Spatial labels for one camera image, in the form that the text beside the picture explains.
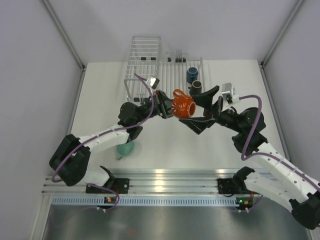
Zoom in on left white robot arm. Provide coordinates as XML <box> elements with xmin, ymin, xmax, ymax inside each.
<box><xmin>49</xmin><ymin>90</ymin><xmax>173</xmax><ymax>193</ymax></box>

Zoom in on tall white wire rack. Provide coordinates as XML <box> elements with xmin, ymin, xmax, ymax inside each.
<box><xmin>124</xmin><ymin>35</ymin><xmax>162</xmax><ymax>104</ymax></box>

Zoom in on silver wire dish rack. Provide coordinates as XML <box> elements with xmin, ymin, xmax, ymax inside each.
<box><xmin>158</xmin><ymin>49</ymin><xmax>209</xmax><ymax>99</ymax></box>

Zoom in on aluminium rail frame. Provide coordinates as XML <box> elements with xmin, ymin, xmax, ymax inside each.
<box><xmin>41</xmin><ymin>167</ymin><xmax>312</xmax><ymax>196</ymax></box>

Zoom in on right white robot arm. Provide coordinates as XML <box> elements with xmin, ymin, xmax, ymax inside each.
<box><xmin>179</xmin><ymin>83</ymin><xmax>320</xmax><ymax>230</ymax></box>

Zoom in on brown mug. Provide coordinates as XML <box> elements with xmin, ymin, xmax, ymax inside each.
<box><xmin>189</xmin><ymin>80</ymin><xmax>203</xmax><ymax>96</ymax></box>

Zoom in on dark blue mug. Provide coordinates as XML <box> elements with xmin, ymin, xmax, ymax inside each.
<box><xmin>186</xmin><ymin>67</ymin><xmax>199</xmax><ymax>84</ymax></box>

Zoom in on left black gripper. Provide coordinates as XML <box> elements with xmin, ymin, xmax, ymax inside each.
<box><xmin>133</xmin><ymin>90</ymin><xmax>189</xmax><ymax>124</ymax></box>

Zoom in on teal mug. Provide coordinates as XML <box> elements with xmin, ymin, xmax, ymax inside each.
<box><xmin>116</xmin><ymin>141</ymin><xmax>135</xmax><ymax>160</ymax></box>

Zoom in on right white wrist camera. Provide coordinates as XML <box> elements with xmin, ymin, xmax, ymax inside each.
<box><xmin>221</xmin><ymin>82</ymin><xmax>240</xmax><ymax>105</ymax></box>

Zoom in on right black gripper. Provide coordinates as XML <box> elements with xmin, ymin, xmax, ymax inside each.
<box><xmin>179</xmin><ymin>86</ymin><xmax>244</xmax><ymax>135</ymax></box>

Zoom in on slotted cable duct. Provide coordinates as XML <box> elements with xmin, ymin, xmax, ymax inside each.
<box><xmin>51</xmin><ymin>195</ymin><xmax>249</xmax><ymax>207</ymax></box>

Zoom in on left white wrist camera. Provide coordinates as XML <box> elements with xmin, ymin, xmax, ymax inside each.
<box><xmin>146</xmin><ymin>76</ymin><xmax>160</xmax><ymax>90</ymax></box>

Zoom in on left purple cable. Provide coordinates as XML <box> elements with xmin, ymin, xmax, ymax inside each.
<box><xmin>51</xmin><ymin>72</ymin><xmax>155</xmax><ymax>213</ymax></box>

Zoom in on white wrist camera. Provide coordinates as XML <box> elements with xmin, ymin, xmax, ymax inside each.
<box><xmin>146</xmin><ymin>76</ymin><xmax>160</xmax><ymax>90</ymax></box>
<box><xmin>221</xmin><ymin>82</ymin><xmax>240</xmax><ymax>105</ymax></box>

